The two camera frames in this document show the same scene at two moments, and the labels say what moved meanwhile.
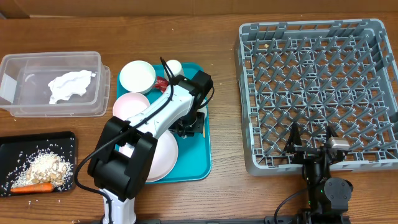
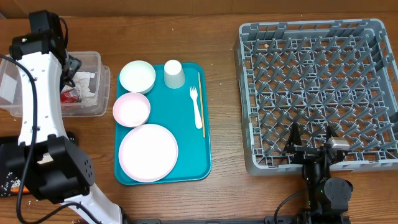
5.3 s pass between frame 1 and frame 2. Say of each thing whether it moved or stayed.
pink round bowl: stayed
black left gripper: moved
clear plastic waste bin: stayed
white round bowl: stayed
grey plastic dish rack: stayed
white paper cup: stayed
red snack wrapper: moved
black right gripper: stayed
